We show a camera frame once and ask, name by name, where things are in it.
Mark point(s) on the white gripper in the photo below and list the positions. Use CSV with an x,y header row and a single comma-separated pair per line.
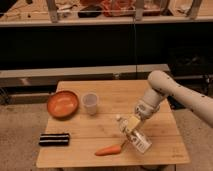
x,y
143,111

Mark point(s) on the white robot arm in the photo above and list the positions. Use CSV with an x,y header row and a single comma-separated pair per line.
x,y
161,85

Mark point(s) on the orange carrot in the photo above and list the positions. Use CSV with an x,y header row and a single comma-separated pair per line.
x,y
110,150

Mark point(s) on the wooden table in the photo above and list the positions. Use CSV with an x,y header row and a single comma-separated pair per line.
x,y
91,133

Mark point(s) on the translucent plastic cup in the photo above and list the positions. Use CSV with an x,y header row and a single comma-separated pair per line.
x,y
90,103

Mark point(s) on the orange bowl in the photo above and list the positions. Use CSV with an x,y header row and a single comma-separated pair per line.
x,y
62,104

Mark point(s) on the black equipment box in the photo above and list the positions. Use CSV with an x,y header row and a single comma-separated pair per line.
x,y
185,61

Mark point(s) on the black striped sponge block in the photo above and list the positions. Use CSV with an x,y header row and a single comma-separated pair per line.
x,y
54,139

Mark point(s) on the red object on shelf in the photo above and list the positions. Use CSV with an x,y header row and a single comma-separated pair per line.
x,y
117,8

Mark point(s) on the grey metal shelf beam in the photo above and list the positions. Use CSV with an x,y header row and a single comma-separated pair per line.
x,y
51,76

